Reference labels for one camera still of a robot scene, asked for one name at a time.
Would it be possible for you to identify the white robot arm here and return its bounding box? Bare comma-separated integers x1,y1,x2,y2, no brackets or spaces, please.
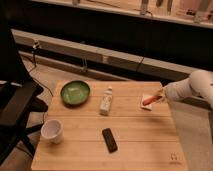
155,70,213,109

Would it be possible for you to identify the white bottle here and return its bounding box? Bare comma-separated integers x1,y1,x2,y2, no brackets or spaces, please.
100,86,113,116

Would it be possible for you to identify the black remote control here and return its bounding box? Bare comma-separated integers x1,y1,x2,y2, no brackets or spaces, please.
102,128,118,153

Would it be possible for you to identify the green bowl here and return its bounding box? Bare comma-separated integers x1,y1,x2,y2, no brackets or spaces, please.
60,80,90,106

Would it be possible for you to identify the white cup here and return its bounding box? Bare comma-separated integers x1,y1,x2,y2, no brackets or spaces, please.
41,119,63,144

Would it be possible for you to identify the black chair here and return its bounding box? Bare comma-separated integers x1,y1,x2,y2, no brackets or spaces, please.
0,28,48,165

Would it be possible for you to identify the black cable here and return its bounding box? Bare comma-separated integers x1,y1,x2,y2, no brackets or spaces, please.
20,46,54,98

